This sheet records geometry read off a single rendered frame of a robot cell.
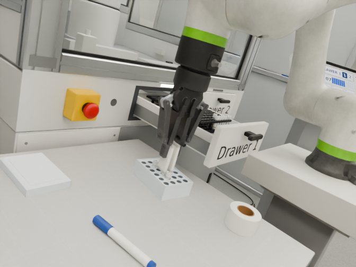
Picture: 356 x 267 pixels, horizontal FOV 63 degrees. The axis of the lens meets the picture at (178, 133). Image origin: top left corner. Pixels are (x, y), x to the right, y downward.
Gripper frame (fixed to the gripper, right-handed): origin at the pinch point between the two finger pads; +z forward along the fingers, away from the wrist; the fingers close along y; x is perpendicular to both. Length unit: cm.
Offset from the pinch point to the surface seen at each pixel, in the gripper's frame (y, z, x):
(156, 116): 8.7, -2.7, 19.1
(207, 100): 43, -6, 33
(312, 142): 123, 8, 20
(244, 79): 70, -16, 39
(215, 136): 10.9, -6.2, -2.3
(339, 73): 127, -32, 24
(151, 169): -1.7, 4.8, 2.6
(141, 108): 7.6, -2.6, 25.3
